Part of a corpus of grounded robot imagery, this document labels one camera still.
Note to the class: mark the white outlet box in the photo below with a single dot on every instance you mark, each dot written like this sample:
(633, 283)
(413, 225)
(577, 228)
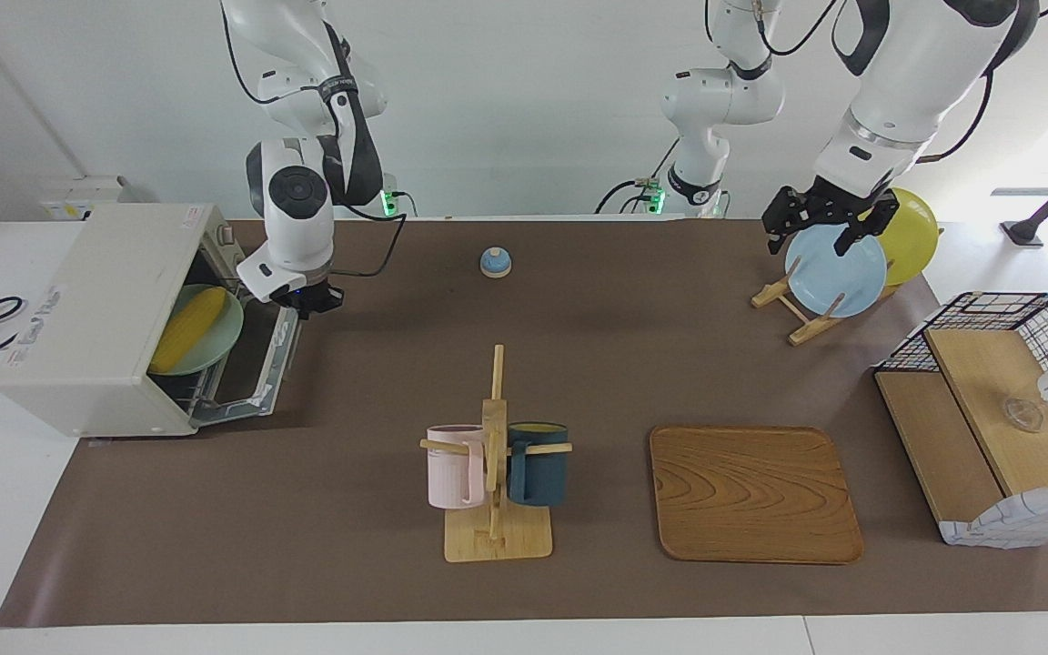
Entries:
(78, 196)

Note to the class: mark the beige toaster oven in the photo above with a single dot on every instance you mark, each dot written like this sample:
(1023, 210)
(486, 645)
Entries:
(87, 318)

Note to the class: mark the wooden plate rack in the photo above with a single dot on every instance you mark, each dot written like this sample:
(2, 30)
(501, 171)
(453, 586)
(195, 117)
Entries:
(811, 329)

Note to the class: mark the light blue plate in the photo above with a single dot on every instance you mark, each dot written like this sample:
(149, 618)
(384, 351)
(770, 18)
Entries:
(833, 277)

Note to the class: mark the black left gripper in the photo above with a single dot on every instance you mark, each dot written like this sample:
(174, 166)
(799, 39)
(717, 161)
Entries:
(820, 205)

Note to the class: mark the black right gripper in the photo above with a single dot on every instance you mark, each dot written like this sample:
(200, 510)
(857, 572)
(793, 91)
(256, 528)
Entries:
(315, 297)

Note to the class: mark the yellow plate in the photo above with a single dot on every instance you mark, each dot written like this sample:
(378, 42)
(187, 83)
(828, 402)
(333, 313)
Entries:
(911, 236)

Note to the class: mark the dark teal mug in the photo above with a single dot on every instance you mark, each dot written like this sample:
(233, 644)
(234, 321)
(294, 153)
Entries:
(538, 473)

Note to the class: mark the pink mug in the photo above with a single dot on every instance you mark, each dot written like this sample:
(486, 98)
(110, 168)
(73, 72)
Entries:
(451, 468)

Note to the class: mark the light green plate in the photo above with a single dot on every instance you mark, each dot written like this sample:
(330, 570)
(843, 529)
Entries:
(228, 341)

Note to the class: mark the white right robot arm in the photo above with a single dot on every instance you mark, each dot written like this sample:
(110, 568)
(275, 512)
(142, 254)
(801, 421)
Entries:
(297, 227)

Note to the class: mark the small clear glass dish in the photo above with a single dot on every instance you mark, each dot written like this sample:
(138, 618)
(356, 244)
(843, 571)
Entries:
(1022, 414)

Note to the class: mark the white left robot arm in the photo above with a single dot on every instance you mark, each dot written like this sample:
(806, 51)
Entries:
(906, 91)

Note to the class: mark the yellow corn cob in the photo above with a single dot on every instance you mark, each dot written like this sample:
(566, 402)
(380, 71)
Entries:
(187, 332)

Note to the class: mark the wooden mug rack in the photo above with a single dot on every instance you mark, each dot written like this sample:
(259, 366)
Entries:
(497, 541)

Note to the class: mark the small blue call bell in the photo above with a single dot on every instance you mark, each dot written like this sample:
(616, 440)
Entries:
(495, 264)

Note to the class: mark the white grid patterned cloth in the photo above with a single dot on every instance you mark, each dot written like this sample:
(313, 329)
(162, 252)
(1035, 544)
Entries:
(1015, 523)

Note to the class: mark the wooden shelf box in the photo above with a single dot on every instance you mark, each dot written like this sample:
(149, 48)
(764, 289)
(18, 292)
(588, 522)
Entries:
(988, 382)

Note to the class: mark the wooden serving tray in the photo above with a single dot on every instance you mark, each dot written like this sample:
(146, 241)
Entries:
(751, 491)

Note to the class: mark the brown table mat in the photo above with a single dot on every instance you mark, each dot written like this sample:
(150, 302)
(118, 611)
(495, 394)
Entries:
(579, 364)

